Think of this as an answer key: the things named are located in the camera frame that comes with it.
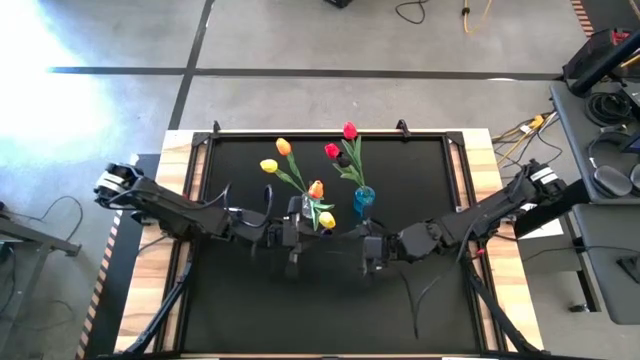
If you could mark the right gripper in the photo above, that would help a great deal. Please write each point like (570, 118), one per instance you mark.
(387, 247)

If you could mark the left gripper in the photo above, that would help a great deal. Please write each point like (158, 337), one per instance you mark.
(295, 235)

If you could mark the orange artificial tulip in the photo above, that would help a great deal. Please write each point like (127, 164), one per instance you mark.
(316, 189)
(283, 146)

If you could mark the red artificial tulip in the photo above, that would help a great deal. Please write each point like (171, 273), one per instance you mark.
(331, 150)
(350, 130)

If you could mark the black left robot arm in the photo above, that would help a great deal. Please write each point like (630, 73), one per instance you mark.
(175, 215)

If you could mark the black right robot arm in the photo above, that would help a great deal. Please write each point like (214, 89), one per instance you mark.
(480, 215)

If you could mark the clear glass vase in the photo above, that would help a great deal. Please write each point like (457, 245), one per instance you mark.
(306, 206)

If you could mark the blue glass vase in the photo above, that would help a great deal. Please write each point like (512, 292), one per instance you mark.
(364, 200)

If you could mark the black table mat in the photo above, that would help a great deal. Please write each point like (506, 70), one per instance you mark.
(325, 310)

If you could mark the white printed box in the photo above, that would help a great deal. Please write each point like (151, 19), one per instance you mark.
(547, 230)

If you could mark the black desk leg bar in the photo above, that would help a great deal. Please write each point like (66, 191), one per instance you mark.
(555, 207)

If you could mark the black hazard-edged floor mat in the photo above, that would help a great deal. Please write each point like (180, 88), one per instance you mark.
(125, 280)

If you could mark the black box on floor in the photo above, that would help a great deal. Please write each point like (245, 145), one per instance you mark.
(339, 2)

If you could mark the black desk caster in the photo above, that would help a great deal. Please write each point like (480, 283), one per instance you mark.
(580, 308)

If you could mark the grey desk with headphones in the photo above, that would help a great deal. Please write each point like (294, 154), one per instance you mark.
(575, 130)

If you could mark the grey desk plain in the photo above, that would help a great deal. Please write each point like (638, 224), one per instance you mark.
(615, 290)

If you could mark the black headphones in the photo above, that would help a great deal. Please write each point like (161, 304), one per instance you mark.
(612, 181)

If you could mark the grey metal stand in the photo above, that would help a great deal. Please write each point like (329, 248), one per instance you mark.
(30, 242)

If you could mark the black red equipment box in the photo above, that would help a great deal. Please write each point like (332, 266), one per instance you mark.
(592, 47)

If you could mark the black frame clamp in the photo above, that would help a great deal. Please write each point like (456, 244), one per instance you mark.
(216, 127)
(402, 127)

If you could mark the black diagonal frame strut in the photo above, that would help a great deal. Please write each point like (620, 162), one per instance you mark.
(160, 315)
(500, 315)

